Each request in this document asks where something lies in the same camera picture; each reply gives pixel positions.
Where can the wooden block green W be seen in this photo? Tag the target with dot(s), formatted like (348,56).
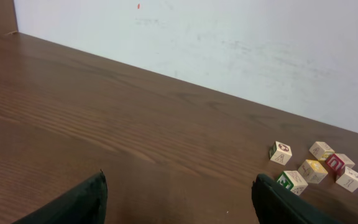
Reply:
(293,181)

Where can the wooden block yellow side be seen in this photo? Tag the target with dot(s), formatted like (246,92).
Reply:
(321,150)

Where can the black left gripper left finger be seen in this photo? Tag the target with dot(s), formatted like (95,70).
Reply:
(85,203)

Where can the yellow top wooden block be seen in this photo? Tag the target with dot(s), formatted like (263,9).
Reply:
(312,171)

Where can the plain white wooden block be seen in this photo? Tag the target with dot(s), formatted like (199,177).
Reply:
(348,178)

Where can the wooden block red side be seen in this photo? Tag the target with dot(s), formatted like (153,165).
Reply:
(339,161)

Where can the wooden block with face picture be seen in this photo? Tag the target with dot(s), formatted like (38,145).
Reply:
(280,153)

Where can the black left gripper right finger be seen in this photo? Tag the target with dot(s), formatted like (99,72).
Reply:
(275,204)

